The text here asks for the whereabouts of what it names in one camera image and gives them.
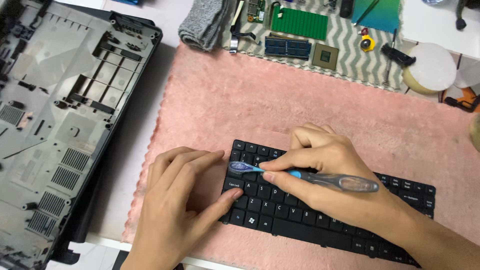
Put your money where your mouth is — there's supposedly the person's left hand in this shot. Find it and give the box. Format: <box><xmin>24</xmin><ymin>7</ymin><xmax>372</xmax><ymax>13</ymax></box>
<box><xmin>127</xmin><ymin>146</ymin><xmax>244</xmax><ymax>270</ymax></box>

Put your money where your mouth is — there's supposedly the person's right hand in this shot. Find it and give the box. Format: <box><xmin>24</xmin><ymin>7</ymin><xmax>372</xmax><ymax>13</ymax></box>
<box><xmin>259</xmin><ymin>123</ymin><xmax>406</xmax><ymax>230</ymax></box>

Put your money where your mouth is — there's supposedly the blue grey toothbrush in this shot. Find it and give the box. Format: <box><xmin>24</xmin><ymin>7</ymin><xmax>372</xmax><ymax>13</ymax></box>
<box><xmin>229</xmin><ymin>161</ymin><xmax>380</xmax><ymax>193</ymax></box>

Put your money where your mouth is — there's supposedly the black laptop keyboard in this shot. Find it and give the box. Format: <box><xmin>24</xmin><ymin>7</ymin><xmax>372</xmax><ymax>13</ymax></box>
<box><xmin>218</xmin><ymin>139</ymin><xmax>437</xmax><ymax>268</ymax></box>

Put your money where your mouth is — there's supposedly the pink fluffy mat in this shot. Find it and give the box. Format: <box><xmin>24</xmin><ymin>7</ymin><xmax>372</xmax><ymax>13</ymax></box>
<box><xmin>122</xmin><ymin>42</ymin><xmax>480</xmax><ymax>270</ymax></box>

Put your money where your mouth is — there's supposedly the square processor chip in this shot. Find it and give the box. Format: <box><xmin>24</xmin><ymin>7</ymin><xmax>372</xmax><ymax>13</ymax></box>
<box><xmin>312</xmin><ymin>43</ymin><xmax>340</xmax><ymax>71</ymax></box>

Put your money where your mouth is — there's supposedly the grey white zigzag mat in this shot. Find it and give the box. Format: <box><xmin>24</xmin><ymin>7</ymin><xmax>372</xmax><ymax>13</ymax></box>
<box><xmin>221</xmin><ymin>0</ymin><xmax>406</xmax><ymax>92</ymax></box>

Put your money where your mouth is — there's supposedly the thin metal screwdriver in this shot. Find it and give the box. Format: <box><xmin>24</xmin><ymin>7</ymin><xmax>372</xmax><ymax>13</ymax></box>
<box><xmin>382</xmin><ymin>28</ymin><xmax>397</xmax><ymax>87</ymax></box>

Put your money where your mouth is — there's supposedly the blue memory module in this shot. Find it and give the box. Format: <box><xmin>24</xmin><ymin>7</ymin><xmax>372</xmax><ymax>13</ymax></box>
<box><xmin>264</xmin><ymin>35</ymin><xmax>312</xmax><ymax>61</ymax></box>

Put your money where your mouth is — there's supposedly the black brush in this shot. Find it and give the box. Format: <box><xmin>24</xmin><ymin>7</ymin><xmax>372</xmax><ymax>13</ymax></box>
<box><xmin>381</xmin><ymin>42</ymin><xmax>417</xmax><ymax>67</ymax></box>

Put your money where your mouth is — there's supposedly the yellow round tool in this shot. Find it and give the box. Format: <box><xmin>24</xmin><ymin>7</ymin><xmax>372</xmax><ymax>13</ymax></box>
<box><xmin>358</xmin><ymin>28</ymin><xmax>376</xmax><ymax>53</ymax></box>

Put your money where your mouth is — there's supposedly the black laptop bottom case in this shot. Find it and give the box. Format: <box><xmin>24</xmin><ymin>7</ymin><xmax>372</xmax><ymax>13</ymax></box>
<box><xmin>0</xmin><ymin>0</ymin><xmax>163</xmax><ymax>270</ymax></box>

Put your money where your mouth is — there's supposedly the white round lamp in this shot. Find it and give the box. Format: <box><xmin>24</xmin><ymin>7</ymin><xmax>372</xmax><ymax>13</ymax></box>
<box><xmin>402</xmin><ymin>42</ymin><xmax>457</xmax><ymax>95</ymax></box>

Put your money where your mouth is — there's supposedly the black orange tool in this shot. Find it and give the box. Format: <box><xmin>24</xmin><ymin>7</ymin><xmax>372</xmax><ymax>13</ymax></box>
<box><xmin>444</xmin><ymin>88</ymin><xmax>480</xmax><ymax>113</ymax></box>

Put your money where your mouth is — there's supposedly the green ridged block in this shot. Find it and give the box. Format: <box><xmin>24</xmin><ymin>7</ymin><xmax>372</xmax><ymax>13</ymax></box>
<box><xmin>270</xmin><ymin>5</ymin><xmax>329</xmax><ymax>41</ymax></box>

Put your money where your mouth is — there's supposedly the teal cloth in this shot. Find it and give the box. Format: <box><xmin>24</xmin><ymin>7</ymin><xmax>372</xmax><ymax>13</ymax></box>
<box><xmin>351</xmin><ymin>0</ymin><xmax>402</xmax><ymax>34</ymax></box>

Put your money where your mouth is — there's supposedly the black cylindrical object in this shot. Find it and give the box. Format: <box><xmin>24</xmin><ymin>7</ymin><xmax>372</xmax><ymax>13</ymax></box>
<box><xmin>340</xmin><ymin>0</ymin><xmax>355</xmax><ymax>19</ymax></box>

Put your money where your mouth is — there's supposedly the small green circuit board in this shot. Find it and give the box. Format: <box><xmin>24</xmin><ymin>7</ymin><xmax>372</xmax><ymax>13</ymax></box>
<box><xmin>247</xmin><ymin>0</ymin><xmax>266</xmax><ymax>24</ymax></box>

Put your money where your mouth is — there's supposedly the grey folded cloth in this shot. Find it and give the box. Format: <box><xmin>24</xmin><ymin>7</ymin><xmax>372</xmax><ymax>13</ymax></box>
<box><xmin>178</xmin><ymin>0</ymin><xmax>230</xmax><ymax>52</ymax></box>

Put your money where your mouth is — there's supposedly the flat ribbon cable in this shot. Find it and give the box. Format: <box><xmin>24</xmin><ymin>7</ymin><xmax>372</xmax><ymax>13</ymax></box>
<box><xmin>229</xmin><ymin>0</ymin><xmax>257</xmax><ymax>54</ymax></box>

